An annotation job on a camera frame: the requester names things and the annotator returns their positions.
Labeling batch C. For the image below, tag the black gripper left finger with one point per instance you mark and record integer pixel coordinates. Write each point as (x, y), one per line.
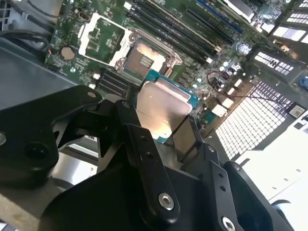
(29, 125)

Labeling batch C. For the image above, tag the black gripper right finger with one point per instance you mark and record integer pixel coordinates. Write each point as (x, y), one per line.
(220, 185)

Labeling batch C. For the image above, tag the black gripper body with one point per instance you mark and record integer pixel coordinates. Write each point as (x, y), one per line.
(96, 204)

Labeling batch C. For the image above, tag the silver CPU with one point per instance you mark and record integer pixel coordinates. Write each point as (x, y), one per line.
(163, 103)

